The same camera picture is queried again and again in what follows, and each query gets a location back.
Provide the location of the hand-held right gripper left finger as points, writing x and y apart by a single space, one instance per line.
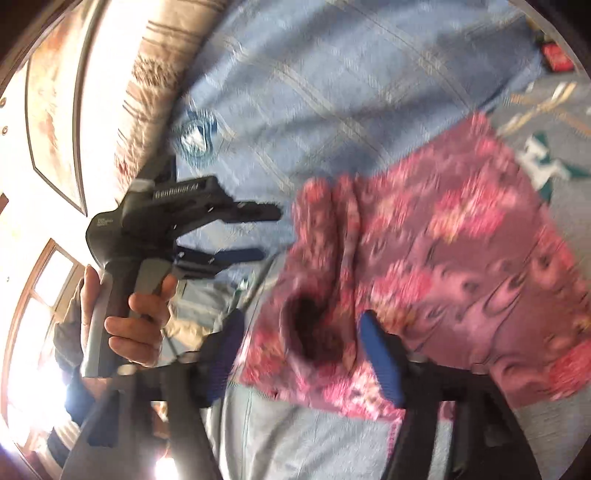
222 355

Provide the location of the blue plaid blanket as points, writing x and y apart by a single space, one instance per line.
346 83

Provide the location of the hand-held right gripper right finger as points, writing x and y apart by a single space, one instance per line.
379 356

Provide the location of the framed wall picture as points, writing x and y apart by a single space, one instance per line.
55 115

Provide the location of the person's left hand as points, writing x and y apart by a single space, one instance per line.
134 334

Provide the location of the red packet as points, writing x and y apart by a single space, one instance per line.
557 56

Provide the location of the grey bedsheet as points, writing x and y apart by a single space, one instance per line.
300 443

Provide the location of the wooden framed window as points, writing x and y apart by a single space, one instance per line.
41 295

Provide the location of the beige patterned pillow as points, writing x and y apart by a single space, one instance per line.
152 83

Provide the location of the pink floral garment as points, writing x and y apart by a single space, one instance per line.
461 258

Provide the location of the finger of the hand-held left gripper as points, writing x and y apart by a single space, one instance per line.
231 258
256 211

